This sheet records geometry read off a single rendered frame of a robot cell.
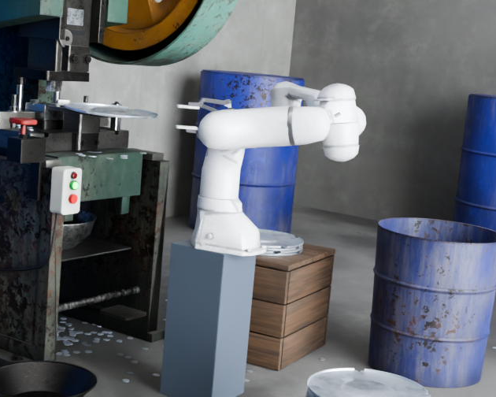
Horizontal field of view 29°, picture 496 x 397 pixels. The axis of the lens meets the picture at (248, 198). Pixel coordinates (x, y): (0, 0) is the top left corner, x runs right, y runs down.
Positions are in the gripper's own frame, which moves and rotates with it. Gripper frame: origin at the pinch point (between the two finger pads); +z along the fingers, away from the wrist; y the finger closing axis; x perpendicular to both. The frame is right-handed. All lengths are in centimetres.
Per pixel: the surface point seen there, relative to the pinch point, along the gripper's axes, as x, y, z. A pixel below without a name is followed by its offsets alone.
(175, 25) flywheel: -21.2, 28.7, 2.2
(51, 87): -13.1, 5.0, 42.4
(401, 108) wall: -259, -8, -183
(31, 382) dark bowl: 39, -75, 45
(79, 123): 0.5, -4.4, 33.8
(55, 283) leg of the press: 23, -50, 39
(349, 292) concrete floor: -79, -79, -94
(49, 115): -8.5, -3.5, 42.5
